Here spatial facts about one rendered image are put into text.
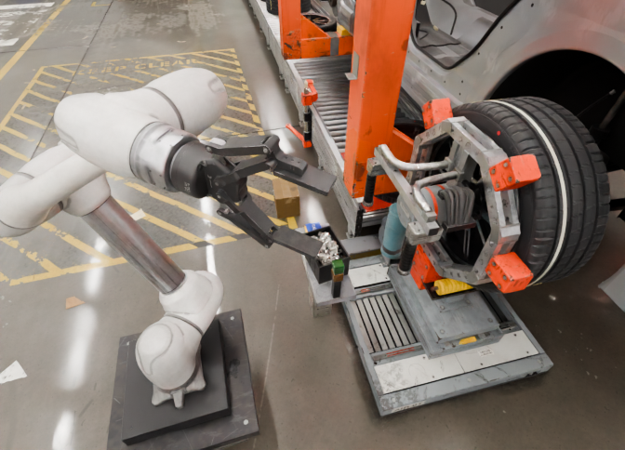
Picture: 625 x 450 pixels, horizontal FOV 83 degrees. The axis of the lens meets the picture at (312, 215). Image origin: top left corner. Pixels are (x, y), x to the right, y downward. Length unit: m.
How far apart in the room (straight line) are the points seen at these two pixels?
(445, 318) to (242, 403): 0.95
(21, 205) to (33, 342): 1.47
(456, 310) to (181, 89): 1.52
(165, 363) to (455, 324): 1.21
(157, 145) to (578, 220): 1.05
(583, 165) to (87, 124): 1.14
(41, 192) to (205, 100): 0.39
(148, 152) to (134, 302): 1.74
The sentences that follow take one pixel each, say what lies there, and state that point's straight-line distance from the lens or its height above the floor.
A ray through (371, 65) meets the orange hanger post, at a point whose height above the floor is 1.17.
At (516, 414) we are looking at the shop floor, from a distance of 1.96.
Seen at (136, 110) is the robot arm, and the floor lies 1.44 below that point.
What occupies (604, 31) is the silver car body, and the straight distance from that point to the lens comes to 1.35.
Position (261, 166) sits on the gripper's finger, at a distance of 0.42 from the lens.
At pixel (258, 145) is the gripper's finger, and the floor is 1.45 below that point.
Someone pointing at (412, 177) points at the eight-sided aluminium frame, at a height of 0.80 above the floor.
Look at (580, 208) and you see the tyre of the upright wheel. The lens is 1.19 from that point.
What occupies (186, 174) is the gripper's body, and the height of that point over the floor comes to 1.39.
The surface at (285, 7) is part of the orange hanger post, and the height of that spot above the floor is 0.93.
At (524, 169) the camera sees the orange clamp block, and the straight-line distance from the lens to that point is 1.04.
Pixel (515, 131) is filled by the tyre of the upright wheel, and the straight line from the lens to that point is 1.15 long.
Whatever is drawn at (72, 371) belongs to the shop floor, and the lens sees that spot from 2.13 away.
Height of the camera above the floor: 1.67
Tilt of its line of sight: 44 degrees down
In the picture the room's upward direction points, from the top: straight up
